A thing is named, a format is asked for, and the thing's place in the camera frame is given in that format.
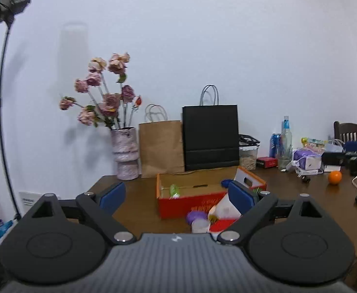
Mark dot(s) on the blue plastic cap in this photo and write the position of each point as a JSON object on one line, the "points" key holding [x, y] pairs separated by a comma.
{"points": [[226, 183]]}

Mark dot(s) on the yellow snack packet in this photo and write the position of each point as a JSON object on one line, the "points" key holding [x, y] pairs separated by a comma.
{"points": [[314, 142]]}

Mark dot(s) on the dark wooden chair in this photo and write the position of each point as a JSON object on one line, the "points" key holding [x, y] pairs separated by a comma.
{"points": [[349, 131]]}

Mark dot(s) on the brown paper bag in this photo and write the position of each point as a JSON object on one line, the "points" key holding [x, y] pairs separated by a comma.
{"points": [[161, 148]]}

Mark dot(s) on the purple toothed plastic lid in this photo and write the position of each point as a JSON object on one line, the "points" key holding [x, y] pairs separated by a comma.
{"points": [[196, 216]]}

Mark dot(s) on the black paper bag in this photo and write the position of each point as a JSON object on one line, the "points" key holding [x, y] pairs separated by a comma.
{"points": [[210, 137]]}

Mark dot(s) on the green plastic item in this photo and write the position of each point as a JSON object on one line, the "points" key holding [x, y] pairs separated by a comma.
{"points": [[174, 190]]}

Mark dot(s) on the clear plastic food container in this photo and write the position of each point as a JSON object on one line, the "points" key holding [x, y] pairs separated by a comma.
{"points": [[248, 157]]}

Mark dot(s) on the clear plastic bottle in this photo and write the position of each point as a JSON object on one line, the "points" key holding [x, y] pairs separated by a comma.
{"points": [[285, 149]]}

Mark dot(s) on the blue drink can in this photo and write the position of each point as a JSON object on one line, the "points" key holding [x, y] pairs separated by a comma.
{"points": [[274, 146]]}

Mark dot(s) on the white cardboard box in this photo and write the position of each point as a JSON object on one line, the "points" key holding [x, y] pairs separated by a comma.
{"points": [[29, 202]]}

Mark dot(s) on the red cardboard box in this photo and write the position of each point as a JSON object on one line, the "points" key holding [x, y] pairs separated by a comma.
{"points": [[184, 206]]}

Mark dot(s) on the dried pink flower bouquet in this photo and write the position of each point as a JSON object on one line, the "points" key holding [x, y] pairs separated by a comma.
{"points": [[109, 103]]}

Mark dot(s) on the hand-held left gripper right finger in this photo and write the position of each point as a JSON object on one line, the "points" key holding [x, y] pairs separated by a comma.
{"points": [[241, 197]]}

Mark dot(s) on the orange fruit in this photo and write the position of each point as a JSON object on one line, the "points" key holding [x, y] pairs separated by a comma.
{"points": [[335, 178]]}

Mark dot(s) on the pink speckled ceramic vase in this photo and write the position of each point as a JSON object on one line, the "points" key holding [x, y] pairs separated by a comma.
{"points": [[126, 155]]}

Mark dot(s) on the small red box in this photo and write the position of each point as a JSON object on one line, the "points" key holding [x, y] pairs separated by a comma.
{"points": [[267, 162]]}

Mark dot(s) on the purple and white package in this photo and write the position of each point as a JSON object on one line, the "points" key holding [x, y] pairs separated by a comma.
{"points": [[306, 158]]}

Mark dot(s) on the large white plastic bottle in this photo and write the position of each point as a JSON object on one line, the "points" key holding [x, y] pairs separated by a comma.
{"points": [[225, 209]]}

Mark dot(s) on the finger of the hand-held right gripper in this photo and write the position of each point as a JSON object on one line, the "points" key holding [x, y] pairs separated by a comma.
{"points": [[334, 158]]}

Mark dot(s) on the light blue tissue pack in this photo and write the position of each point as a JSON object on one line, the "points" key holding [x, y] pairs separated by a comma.
{"points": [[335, 147]]}

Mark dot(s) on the small black clip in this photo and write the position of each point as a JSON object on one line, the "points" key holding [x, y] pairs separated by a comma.
{"points": [[306, 180]]}

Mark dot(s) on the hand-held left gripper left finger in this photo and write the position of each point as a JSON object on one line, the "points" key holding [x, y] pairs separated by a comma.
{"points": [[112, 196]]}

